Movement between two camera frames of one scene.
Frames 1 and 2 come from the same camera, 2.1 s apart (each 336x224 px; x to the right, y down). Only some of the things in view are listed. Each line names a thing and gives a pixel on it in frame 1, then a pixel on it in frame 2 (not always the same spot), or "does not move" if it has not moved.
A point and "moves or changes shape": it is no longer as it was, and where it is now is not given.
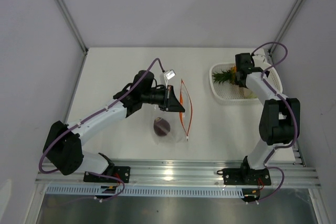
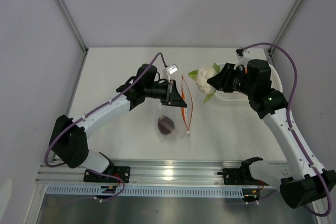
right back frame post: [293, 13] does not move
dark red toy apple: [161, 126] moves or changes shape
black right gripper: [241, 85] to [221, 81]
